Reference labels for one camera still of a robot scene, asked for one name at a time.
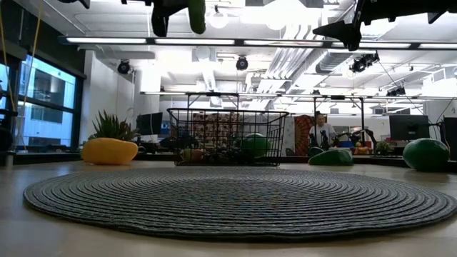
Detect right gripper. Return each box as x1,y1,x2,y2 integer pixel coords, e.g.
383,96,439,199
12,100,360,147
313,0,422,51

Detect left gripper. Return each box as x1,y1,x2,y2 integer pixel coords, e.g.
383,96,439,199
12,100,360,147
121,0,190,39

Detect green toy cucumber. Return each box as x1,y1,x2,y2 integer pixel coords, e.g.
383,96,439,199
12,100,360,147
187,0,207,36

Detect round green toy fruit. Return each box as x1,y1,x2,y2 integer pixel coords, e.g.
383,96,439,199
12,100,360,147
241,133,272,160

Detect red toy pepper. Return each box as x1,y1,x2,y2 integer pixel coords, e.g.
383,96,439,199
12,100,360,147
180,148,206,164

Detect dark green toy avocado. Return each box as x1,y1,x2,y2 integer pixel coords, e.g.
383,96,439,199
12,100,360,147
402,137,451,172

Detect dark purple toy grapes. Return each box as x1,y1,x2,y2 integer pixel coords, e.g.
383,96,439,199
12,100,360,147
199,146,251,166

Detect yellow toy fruit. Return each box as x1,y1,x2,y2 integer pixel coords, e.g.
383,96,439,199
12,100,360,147
81,137,139,166

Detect white globe ceiling lamp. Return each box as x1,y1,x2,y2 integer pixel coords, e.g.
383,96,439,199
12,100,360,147
209,5,229,30

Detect long ceiling light bar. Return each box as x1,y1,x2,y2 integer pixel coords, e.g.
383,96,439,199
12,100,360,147
59,35,457,51

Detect person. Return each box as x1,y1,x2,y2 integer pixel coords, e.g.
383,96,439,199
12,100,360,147
308,112,338,149

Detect orange patterned tapestry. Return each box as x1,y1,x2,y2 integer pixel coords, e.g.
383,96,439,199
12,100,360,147
294,114,318,157

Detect black computer monitor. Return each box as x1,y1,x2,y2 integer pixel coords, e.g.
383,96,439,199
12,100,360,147
136,111,164,136
442,116,457,161
388,114,431,141

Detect small green potted plant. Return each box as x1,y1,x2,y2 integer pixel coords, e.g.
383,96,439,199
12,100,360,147
374,140,393,156

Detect potted succulent plant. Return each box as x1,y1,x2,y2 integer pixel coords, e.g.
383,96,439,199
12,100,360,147
88,109,141,142

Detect large glass window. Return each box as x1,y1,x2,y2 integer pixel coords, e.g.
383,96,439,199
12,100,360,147
0,53,86,148

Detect round grey woven placemat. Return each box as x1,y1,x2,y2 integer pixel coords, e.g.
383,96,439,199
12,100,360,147
23,166,457,241

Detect silver ventilation duct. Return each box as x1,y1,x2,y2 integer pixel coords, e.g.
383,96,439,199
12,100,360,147
316,0,404,74

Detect black metal frame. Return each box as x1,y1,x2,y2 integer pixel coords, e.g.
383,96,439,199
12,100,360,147
185,91,241,158
313,94,366,143

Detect orange yellow cable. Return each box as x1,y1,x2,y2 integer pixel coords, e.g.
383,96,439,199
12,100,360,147
0,6,44,146

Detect black wire basket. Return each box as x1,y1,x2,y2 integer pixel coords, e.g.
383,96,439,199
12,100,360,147
166,108,290,167

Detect black table frame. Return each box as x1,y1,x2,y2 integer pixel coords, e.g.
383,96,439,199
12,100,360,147
14,151,457,173

